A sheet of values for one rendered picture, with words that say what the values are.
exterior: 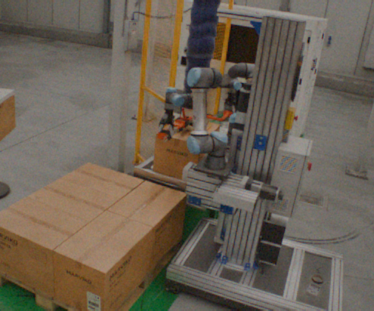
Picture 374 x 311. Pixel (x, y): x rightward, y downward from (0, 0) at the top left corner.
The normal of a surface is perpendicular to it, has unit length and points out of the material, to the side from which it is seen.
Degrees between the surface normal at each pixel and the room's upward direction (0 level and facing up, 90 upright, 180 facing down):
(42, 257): 90
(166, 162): 90
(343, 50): 90
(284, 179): 90
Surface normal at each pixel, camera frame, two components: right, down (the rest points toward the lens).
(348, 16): -0.35, 0.32
